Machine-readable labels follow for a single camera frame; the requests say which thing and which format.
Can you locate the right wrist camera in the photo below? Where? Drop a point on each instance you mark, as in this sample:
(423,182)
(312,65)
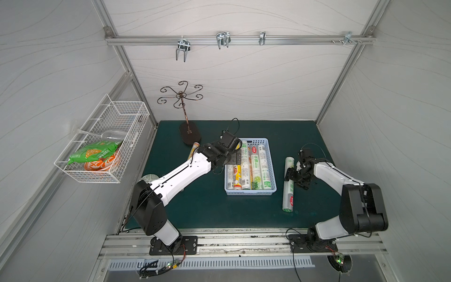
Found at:
(305,155)

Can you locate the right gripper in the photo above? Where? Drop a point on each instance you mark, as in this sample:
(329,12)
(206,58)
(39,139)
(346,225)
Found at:
(294,174)

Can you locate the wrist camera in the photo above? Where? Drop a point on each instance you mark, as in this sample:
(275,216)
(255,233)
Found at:
(305,155)
(230,141)

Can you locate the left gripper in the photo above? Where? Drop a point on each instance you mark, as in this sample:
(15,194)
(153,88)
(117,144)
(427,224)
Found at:
(234,156)

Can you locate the double metal hook middle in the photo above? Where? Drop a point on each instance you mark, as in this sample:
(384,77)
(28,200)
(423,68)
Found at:
(223,39)

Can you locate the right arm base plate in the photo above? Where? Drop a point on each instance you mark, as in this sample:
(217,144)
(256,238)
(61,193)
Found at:
(304,244)

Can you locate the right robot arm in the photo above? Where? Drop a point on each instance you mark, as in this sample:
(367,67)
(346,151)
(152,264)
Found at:
(361,209)

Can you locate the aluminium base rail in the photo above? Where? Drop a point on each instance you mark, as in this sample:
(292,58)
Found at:
(234,242)

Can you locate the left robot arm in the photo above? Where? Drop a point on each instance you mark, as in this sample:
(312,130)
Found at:
(149,200)

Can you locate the green table mat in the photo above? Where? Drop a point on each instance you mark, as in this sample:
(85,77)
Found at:
(205,204)

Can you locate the aluminium top rail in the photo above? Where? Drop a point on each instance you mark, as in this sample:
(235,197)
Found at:
(244,40)

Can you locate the single metal hook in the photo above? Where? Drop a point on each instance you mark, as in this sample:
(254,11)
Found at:
(262,38)

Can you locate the light blue plastic basket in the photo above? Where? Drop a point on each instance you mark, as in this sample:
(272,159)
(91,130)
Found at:
(255,142)

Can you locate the white wire wall basket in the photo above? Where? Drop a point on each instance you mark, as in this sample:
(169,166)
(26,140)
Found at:
(110,121)

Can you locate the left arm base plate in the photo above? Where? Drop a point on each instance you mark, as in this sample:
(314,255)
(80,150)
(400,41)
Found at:
(184,245)

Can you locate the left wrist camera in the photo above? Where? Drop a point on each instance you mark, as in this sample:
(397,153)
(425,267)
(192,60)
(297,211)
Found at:
(230,141)

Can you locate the double metal hook left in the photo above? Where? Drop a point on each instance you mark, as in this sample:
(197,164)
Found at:
(183,47)

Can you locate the orange snack bag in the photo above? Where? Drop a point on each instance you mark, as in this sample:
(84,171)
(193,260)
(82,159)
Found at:
(101,165)

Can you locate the white green wrap roll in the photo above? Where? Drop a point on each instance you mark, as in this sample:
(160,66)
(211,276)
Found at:
(245,167)
(288,188)
(230,177)
(264,168)
(256,169)

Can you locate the green snack bag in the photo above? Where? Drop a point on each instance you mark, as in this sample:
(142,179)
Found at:
(99,151)

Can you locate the white vented cable duct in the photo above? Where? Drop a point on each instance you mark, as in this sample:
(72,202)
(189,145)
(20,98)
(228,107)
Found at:
(215,263)

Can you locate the metal hook right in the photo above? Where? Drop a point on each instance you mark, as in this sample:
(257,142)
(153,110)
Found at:
(347,40)

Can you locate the brown metal hook stand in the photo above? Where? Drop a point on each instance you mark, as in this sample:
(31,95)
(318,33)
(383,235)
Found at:
(189,131)

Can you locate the double metal hook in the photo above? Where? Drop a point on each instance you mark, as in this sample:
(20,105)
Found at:
(223,39)
(183,47)

